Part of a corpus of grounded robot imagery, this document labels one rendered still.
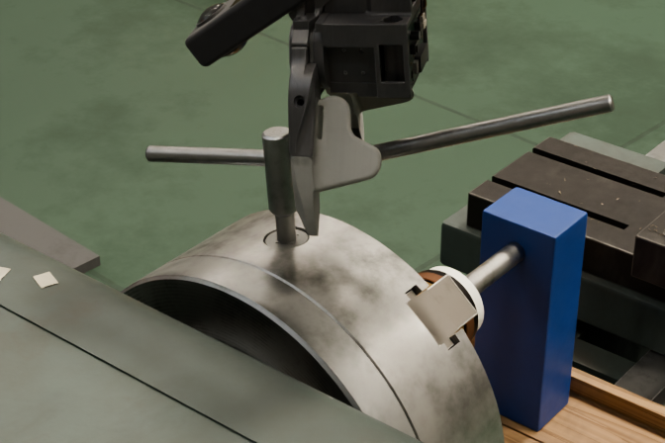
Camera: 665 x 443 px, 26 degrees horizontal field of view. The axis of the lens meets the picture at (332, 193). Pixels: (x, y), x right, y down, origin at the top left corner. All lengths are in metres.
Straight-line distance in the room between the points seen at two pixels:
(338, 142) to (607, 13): 3.78
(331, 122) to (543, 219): 0.43
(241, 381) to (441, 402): 0.19
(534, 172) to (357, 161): 0.78
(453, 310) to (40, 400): 0.34
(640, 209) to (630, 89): 2.56
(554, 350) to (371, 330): 0.43
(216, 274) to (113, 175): 2.70
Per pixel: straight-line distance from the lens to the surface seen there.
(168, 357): 0.91
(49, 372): 0.91
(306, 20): 0.95
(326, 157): 0.95
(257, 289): 1.00
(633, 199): 1.67
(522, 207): 1.36
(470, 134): 0.99
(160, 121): 3.97
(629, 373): 1.57
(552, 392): 1.44
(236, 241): 1.07
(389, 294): 1.03
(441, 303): 1.08
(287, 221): 1.05
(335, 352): 0.98
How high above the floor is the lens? 1.79
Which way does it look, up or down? 30 degrees down
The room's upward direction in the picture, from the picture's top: straight up
